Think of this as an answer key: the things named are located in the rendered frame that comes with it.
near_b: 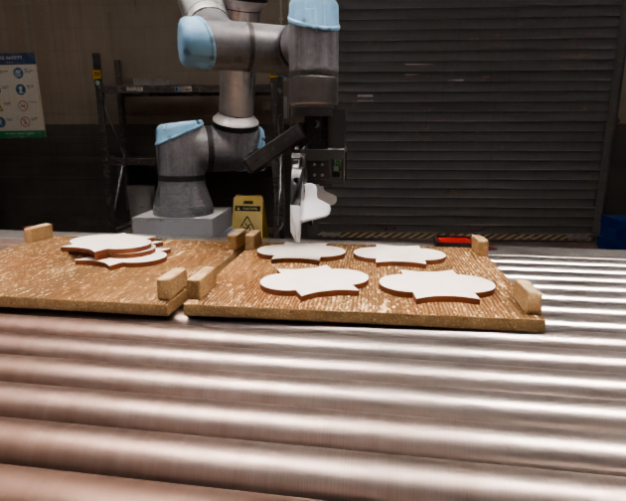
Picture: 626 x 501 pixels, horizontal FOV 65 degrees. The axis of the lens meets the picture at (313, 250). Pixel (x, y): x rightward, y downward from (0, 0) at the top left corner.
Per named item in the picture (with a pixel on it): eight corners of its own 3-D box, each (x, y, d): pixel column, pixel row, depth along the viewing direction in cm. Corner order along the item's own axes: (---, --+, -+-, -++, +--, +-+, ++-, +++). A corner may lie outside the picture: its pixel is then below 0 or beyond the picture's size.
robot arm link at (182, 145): (154, 173, 127) (151, 119, 124) (207, 172, 132) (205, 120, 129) (159, 177, 116) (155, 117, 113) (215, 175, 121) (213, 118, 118)
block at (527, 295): (510, 297, 60) (512, 276, 59) (526, 298, 59) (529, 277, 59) (525, 315, 54) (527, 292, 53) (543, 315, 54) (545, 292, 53)
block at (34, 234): (46, 237, 96) (44, 223, 95) (54, 237, 96) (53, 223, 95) (24, 243, 90) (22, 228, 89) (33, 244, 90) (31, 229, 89)
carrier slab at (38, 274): (50, 243, 97) (49, 235, 97) (248, 250, 91) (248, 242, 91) (-129, 299, 64) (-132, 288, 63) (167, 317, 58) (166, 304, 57)
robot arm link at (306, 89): (284, 76, 71) (294, 82, 79) (285, 108, 72) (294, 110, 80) (336, 75, 70) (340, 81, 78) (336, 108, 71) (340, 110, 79)
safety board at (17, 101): (-6, 138, 553) (-19, 53, 532) (46, 138, 549) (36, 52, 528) (-7, 138, 551) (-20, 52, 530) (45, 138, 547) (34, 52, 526)
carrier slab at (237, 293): (253, 250, 92) (253, 241, 91) (479, 255, 87) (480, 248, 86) (183, 316, 58) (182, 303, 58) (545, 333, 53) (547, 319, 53)
